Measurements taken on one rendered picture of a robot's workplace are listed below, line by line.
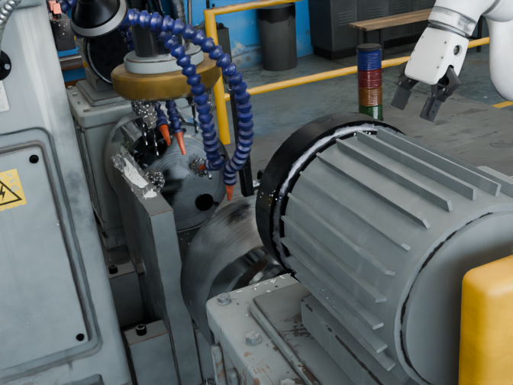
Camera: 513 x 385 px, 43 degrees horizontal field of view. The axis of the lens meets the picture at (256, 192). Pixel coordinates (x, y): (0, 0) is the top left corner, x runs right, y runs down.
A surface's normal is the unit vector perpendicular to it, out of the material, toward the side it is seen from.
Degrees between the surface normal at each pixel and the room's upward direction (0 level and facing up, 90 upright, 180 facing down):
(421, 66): 66
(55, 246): 90
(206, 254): 47
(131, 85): 90
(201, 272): 58
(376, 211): 41
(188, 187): 90
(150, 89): 90
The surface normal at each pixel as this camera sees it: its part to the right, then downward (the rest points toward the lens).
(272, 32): -0.29, 0.45
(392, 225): -0.67, -0.53
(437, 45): -0.79, -0.20
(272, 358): -0.10, -0.91
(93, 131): 0.40, 0.34
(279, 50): -0.01, 0.44
